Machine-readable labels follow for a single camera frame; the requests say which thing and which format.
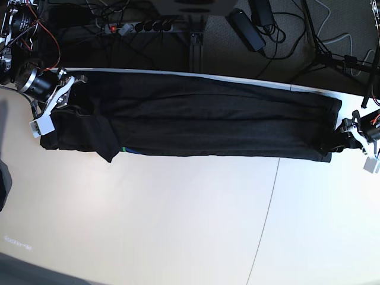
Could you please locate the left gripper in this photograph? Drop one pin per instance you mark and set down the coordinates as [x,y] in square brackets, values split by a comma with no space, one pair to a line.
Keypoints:
[348,137]

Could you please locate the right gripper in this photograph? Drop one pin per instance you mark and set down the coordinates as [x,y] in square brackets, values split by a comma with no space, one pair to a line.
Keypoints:
[52,89]

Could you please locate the dark grey T-shirt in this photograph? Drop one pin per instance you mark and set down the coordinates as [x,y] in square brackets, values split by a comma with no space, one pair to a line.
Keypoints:
[172,115]

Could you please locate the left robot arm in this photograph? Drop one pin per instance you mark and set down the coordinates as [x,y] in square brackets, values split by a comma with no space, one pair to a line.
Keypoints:
[366,127]

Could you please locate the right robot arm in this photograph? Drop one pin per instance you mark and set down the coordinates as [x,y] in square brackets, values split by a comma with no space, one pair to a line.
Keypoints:
[22,21]

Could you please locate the black tripod stand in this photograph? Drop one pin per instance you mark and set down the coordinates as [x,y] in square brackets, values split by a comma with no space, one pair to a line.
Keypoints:
[325,59]

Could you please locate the grey power strip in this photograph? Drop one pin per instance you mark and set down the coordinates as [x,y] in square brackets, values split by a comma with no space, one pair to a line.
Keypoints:
[123,29]

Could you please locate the black object at left edge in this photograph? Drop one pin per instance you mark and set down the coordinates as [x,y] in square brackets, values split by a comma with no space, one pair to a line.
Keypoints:
[6,183]

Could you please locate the black power adapter brick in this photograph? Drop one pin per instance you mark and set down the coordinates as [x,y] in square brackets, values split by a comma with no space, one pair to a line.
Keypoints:
[245,30]

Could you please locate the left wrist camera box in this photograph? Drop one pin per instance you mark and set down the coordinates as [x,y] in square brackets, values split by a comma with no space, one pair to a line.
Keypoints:
[372,165]

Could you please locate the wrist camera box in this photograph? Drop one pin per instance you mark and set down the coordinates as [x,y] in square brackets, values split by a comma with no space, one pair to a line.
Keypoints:
[42,126]
[372,165]

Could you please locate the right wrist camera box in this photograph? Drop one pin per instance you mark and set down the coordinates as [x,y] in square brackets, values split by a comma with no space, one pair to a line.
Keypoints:
[42,126]

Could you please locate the aluminium frame post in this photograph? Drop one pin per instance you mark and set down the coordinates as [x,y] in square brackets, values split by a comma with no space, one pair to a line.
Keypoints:
[193,34]

